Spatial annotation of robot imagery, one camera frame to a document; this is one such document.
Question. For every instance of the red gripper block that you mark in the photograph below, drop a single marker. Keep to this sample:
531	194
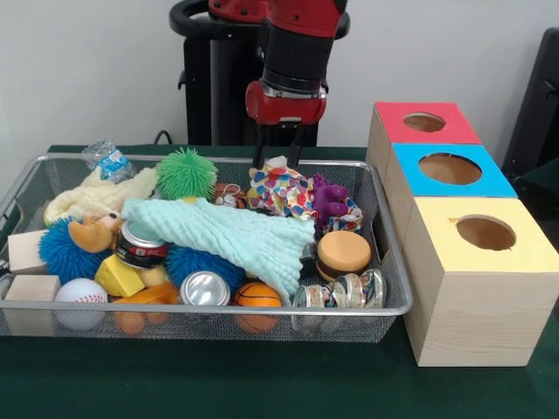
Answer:
284	109

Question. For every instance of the colourful polka-dot cloth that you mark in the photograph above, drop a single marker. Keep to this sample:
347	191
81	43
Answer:
279	192

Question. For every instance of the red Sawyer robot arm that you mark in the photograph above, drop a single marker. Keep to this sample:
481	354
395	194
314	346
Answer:
301	48

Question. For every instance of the shallow silver mesh bin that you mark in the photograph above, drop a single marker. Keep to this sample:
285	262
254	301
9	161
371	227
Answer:
358	327

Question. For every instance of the wooden box three holes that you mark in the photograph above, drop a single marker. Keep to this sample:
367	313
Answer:
480	314

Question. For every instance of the purple spiky ball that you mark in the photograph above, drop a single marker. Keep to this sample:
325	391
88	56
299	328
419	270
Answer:
329	192

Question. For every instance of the green koosh ball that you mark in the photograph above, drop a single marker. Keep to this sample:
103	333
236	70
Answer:
188	172

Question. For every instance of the mint green waffle cloth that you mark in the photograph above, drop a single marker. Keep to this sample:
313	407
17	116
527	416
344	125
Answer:
227	231

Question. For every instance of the toy hamburger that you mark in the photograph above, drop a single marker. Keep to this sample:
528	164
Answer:
342	253

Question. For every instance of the small orange basketball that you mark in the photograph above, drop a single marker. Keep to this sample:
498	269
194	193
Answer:
257	297

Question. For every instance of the silver drink can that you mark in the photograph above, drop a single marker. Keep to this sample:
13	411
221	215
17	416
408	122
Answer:
204	290

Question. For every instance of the crushed plastic water bottle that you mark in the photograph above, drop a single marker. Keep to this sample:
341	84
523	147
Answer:
109	161

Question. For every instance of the cream knitted cloth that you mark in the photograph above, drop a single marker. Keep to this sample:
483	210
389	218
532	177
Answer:
96	196

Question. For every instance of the blue koosh ball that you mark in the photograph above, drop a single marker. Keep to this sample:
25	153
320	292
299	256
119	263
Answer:
61	257

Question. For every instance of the dark green table cloth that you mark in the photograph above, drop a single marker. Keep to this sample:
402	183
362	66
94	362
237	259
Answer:
546	187
218	384

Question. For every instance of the white baseball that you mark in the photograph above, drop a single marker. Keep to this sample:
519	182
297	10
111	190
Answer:
80	297

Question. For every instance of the black upright panel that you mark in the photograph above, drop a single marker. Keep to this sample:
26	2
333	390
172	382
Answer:
537	109

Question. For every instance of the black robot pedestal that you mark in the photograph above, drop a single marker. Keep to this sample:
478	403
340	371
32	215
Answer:
201	87

